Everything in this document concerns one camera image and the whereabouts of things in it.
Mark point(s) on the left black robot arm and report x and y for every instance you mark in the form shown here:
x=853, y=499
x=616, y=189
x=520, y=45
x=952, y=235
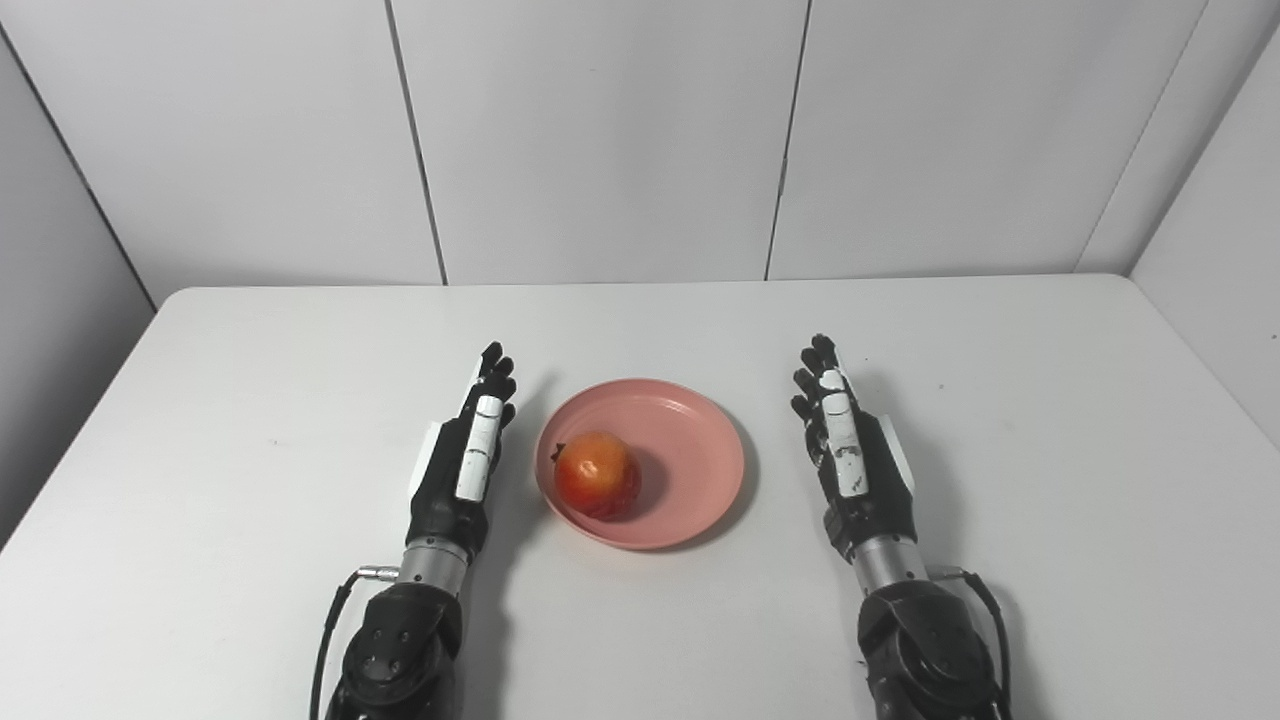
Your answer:
x=400, y=640

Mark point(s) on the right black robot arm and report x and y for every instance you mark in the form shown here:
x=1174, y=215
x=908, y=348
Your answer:
x=925, y=640

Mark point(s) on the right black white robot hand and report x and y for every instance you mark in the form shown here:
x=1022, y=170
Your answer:
x=860, y=470

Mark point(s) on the pink round plate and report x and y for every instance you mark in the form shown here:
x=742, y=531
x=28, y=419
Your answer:
x=690, y=470

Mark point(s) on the red pomegranate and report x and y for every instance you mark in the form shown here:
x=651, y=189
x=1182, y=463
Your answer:
x=597, y=475

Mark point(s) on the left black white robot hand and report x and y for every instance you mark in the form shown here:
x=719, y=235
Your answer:
x=455, y=480

